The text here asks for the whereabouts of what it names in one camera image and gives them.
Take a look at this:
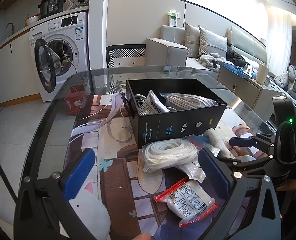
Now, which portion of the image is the red-edged wet wipes pack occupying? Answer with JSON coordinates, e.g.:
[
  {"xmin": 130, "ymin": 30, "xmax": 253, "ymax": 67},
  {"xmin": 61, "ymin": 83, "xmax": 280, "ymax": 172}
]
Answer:
[{"xmin": 155, "ymin": 177, "xmax": 218, "ymax": 228}]

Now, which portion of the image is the bagged white rope coil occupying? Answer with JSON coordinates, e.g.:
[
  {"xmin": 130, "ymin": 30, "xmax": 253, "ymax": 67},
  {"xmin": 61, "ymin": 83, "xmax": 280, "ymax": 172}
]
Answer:
[{"xmin": 140, "ymin": 138, "xmax": 204, "ymax": 173}]

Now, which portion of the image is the adidas bag of laces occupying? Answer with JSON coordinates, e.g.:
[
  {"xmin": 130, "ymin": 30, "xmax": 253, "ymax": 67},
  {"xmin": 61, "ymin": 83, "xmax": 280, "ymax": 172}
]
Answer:
[{"xmin": 161, "ymin": 93, "xmax": 218, "ymax": 109}]

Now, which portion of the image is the white printed plastic packet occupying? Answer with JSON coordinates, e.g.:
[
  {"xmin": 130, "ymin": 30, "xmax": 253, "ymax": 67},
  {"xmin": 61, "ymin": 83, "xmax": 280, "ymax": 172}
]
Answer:
[{"xmin": 139, "ymin": 90, "xmax": 170, "ymax": 115}]

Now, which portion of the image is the person's left hand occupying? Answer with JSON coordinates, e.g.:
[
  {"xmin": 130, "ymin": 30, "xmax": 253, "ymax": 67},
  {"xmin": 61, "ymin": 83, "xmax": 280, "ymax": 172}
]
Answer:
[{"xmin": 133, "ymin": 232, "xmax": 152, "ymax": 240}]

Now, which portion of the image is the beige side cabinet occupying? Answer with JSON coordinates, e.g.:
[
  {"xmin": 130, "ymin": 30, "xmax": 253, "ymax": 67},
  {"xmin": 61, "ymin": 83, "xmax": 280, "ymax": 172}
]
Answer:
[{"xmin": 217, "ymin": 66, "xmax": 282, "ymax": 121}]

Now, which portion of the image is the blue cloth on table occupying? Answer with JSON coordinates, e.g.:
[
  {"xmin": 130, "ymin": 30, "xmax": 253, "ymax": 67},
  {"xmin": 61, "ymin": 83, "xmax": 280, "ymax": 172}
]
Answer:
[{"xmin": 153, "ymin": 168, "xmax": 223, "ymax": 239}]

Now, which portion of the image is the cream cylinder cup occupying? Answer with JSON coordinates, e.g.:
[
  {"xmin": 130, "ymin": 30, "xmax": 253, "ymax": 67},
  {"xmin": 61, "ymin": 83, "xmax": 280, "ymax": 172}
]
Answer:
[{"xmin": 256, "ymin": 63, "xmax": 269, "ymax": 85}]

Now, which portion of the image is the red box on floor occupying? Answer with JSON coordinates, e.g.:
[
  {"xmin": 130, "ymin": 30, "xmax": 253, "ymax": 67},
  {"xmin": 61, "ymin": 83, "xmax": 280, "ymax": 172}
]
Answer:
[{"xmin": 64, "ymin": 89, "xmax": 88, "ymax": 116}]

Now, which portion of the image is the black cardboard box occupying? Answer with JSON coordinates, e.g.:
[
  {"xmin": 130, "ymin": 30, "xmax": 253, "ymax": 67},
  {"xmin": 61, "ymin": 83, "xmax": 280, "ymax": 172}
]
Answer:
[{"xmin": 123, "ymin": 79, "xmax": 227, "ymax": 148}]

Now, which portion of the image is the black jacket on sofa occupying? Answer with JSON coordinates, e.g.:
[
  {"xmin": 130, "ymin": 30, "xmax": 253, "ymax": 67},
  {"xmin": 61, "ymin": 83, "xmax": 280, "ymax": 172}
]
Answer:
[{"xmin": 226, "ymin": 40, "xmax": 249, "ymax": 67}]

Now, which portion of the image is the grey fluffy blanket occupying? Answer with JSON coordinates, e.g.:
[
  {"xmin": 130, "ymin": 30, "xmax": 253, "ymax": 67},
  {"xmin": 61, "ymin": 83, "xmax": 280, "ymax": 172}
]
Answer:
[{"xmin": 197, "ymin": 53, "xmax": 230, "ymax": 72}]

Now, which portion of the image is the grey cushion right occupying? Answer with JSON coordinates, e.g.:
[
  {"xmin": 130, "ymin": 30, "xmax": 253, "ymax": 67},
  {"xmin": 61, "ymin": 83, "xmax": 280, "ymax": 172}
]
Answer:
[{"xmin": 198, "ymin": 25, "xmax": 228, "ymax": 58}]

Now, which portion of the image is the grey cushion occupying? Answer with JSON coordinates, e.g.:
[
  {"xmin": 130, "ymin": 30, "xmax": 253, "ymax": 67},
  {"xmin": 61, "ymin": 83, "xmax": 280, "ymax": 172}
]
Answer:
[
  {"xmin": 198, "ymin": 25, "xmax": 228, "ymax": 58},
  {"xmin": 185, "ymin": 23, "xmax": 200, "ymax": 58}
]

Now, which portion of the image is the beige sofa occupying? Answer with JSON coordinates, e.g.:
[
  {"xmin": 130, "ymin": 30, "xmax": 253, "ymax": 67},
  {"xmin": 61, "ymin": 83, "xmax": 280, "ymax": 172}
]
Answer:
[{"xmin": 145, "ymin": 25, "xmax": 267, "ymax": 79}]

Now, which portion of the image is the grey cushion left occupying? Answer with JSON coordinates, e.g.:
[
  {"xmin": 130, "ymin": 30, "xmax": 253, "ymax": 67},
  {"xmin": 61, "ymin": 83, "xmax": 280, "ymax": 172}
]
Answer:
[{"xmin": 185, "ymin": 23, "xmax": 200, "ymax": 58}]

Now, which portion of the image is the white washing machine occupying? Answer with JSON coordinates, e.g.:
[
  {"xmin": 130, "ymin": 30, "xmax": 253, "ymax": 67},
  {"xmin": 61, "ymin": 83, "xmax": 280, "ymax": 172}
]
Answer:
[{"xmin": 29, "ymin": 11, "xmax": 89, "ymax": 102}]

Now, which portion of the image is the patterned black white chair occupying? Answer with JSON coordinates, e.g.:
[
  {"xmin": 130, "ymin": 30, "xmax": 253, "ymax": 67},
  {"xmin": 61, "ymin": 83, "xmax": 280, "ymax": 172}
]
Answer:
[{"xmin": 106, "ymin": 44, "xmax": 146, "ymax": 68}]

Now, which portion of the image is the white bowl on counter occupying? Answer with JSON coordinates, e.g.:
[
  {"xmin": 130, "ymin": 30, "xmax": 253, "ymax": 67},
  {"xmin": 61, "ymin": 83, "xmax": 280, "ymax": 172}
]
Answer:
[{"xmin": 25, "ymin": 15, "xmax": 40, "ymax": 26}]

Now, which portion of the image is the black kitchen faucet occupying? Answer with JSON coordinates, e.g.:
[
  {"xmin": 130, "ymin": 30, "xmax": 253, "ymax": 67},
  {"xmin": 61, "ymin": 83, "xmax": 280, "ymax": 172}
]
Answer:
[{"xmin": 4, "ymin": 22, "xmax": 14, "ymax": 40}]

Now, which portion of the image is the black pressure cooker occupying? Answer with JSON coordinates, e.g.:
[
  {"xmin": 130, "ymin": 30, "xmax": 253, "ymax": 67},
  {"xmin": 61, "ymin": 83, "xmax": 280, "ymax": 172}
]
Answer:
[{"xmin": 37, "ymin": 0, "xmax": 65, "ymax": 19}]

